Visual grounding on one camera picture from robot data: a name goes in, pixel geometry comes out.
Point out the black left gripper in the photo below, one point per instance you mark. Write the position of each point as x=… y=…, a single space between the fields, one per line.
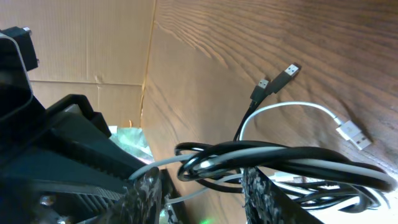
x=60 y=161

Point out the cardboard panel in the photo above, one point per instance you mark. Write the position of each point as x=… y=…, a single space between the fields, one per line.
x=96 y=48

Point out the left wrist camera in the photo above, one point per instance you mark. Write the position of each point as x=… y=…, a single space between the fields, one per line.
x=17 y=58

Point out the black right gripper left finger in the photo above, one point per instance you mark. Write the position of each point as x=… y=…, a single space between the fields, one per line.
x=140 y=205

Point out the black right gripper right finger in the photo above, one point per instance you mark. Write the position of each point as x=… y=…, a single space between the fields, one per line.
x=265 y=203

